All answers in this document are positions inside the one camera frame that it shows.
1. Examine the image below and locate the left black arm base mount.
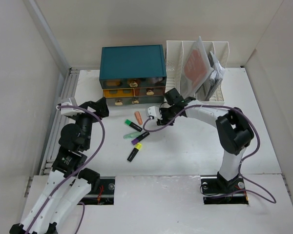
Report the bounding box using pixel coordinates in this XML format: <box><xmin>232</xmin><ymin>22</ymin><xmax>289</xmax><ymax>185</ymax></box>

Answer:
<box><xmin>81</xmin><ymin>177</ymin><xmax>115</xmax><ymax>205</ymax></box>

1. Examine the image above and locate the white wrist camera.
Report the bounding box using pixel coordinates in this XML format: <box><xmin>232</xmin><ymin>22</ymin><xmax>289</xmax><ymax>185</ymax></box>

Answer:
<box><xmin>56</xmin><ymin>97</ymin><xmax>84</xmax><ymax>117</ymax></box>
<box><xmin>146</xmin><ymin>106</ymin><xmax>162</xmax><ymax>119</ymax></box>

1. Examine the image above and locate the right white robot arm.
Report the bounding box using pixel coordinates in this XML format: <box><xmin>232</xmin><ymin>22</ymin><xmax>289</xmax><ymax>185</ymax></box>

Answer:
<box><xmin>147</xmin><ymin>88</ymin><xmax>254</xmax><ymax>194</ymax></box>

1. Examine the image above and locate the green cap black highlighter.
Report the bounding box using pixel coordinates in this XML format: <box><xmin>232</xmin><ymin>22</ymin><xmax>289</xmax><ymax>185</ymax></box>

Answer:
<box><xmin>125</xmin><ymin>119</ymin><xmax>143</xmax><ymax>132</ymax></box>

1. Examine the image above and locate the teal desktop drawer cabinet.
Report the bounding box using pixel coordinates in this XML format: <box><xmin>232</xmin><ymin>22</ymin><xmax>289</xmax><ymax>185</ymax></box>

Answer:
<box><xmin>99</xmin><ymin>44</ymin><xmax>167</xmax><ymax>106</ymax></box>

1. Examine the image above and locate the yellow cap black highlighter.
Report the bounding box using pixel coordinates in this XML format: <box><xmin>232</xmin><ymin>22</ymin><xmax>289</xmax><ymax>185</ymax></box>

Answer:
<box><xmin>127</xmin><ymin>143</ymin><xmax>142</xmax><ymax>162</ymax></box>

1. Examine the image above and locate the orange highlighter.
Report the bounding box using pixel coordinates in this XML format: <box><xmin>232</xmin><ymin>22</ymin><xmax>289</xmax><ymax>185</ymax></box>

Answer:
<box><xmin>134</xmin><ymin>111</ymin><xmax>143</xmax><ymax>125</ymax></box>

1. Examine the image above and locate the purple cap black highlighter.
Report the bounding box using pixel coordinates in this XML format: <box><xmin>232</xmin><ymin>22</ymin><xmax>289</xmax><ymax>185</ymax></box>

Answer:
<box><xmin>131</xmin><ymin>132</ymin><xmax>150</xmax><ymax>145</ymax></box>

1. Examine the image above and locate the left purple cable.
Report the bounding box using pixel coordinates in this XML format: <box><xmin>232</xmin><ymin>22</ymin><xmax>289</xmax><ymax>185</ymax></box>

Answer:
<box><xmin>24</xmin><ymin>104</ymin><xmax>107</xmax><ymax>234</ymax></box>

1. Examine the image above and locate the white file organizer rack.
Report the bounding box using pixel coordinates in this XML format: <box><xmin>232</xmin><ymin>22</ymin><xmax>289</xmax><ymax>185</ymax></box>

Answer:
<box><xmin>165</xmin><ymin>40</ymin><xmax>230</xmax><ymax>106</ymax></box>

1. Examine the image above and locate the red booklet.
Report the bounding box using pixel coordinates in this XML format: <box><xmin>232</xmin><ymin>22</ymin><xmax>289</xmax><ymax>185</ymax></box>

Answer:
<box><xmin>180</xmin><ymin>36</ymin><xmax>213</xmax><ymax>98</ymax></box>

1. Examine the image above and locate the pale green highlighter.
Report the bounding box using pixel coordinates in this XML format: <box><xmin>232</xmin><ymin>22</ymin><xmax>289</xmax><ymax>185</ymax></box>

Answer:
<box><xmin>123</xmin><ymin>132</ymin><xmax>141</xmax><ymax>139</ymax></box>

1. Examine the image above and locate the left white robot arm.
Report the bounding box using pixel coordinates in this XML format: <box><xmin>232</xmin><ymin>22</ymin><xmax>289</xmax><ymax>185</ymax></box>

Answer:
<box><xmin>9</xmin><ymin>97</ymin><xmax>109</xmax><ymax>234</ymax></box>

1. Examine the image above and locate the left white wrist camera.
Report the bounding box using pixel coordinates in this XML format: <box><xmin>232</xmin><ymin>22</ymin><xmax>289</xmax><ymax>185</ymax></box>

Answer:
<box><xmin>56</xmin><ymin>97</ymin><xmax>84</xmax><ymax>117</ymax></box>

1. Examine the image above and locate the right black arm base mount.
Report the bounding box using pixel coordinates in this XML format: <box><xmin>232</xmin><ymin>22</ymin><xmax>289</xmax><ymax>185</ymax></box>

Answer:
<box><xmin>200</xmin><ymin>175</ymin><xmax>249</xmax><ymax>205</ymax></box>

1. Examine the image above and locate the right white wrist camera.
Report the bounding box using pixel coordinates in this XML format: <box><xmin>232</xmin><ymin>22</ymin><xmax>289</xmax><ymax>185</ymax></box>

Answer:
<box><xmin>146</xmin><ymin>106</ymin><xmax>162</xmax><ymax>119</ymax></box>

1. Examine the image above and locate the grey setup guide manual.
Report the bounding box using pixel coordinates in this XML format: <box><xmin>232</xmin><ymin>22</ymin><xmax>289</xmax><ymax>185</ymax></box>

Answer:
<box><xmin>196</xmin><ymin>52</ymin><xmax>225</xmax><ymax>101</ymax></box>

